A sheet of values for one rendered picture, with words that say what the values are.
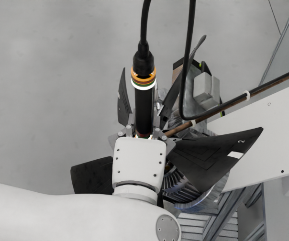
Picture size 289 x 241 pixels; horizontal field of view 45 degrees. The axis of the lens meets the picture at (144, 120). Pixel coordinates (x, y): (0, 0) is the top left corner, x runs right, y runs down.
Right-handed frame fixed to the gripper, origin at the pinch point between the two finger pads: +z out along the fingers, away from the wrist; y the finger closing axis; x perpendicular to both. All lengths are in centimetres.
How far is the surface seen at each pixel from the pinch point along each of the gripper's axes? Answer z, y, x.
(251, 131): 4.8, 24.6, -8.4
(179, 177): 1.5, 9.9, -31.5
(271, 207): 6, 45, -62
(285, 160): 4.0, 36.0, -20.0
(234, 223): 23, 49, -140
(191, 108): 28.1, 12.7, -35.6
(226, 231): 17, 44, -140
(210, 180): -9.6, 14.7, -5.5
